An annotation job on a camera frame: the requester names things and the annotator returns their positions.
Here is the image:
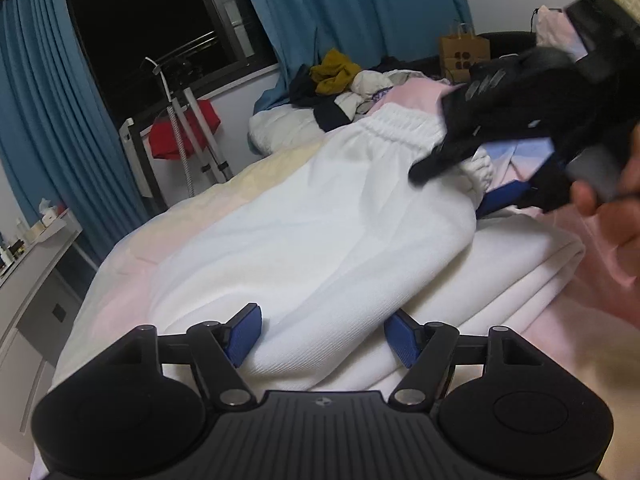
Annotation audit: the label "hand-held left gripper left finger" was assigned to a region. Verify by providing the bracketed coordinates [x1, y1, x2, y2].
[120, 302, 264, 409]

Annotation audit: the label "black metal rack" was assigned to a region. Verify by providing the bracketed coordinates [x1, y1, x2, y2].
[119, 117, 169, 212]

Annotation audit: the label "white tissue box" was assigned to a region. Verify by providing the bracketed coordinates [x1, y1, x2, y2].
[37, 197, 69, 227]

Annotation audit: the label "pile of clothes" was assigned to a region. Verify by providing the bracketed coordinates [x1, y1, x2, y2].
[248, 70, 397, 157]

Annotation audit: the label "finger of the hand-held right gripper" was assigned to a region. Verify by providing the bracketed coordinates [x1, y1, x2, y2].
[408, 51, 582, 187]
[477, 151, 572, 219]

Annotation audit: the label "white pants with striped tape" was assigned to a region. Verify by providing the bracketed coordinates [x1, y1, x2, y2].
[149, 102, 497, 394]

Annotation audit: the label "red cloth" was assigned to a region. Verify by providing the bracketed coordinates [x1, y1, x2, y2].
[148, 99, 223, 160]

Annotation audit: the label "black leather armchair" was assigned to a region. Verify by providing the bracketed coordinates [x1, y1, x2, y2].
[479, 32, 542, 69]

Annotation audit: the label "grey crumpled cloth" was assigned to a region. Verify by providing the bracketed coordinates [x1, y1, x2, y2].
[380, 67, 437, 87]

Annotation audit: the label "dark window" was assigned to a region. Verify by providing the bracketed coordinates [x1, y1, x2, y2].
[60, 0, 281, 127]

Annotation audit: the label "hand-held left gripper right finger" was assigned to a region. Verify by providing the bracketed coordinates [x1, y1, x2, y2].
[384, 310, 532, 409]

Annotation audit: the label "group of cosmetic bottles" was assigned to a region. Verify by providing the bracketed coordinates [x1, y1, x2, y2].
[0, 217, 42, 272]

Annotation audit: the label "pastel tie-dye pillow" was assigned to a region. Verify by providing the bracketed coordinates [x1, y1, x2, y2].
[534, 6, 589, 59]

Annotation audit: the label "brown paper bag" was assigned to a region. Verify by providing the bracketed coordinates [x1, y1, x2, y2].
[438, 20, 492, 84]

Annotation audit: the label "pastel tie-dye duvet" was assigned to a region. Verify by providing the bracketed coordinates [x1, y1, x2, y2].
[30, 82, 640, 480]

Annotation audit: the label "person's right hand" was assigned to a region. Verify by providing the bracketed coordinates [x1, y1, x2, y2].
[571, 125, 640, 272]

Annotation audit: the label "white sweatshirt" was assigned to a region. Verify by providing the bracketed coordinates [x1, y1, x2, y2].
[310, 230, 587, 394]

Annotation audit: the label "mustard yellow cloth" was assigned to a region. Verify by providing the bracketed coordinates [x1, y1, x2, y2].
[309, 48, 362, 97]

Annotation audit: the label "grey vanity desk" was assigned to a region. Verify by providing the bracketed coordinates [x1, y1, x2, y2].
[0, 209, 99, 437]

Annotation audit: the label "black crumpled cloth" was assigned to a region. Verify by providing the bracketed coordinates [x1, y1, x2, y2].
[374, 54, 442, 74]

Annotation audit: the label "dark navy cloth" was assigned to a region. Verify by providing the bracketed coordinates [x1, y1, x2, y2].
[289, 64, 327, 109]

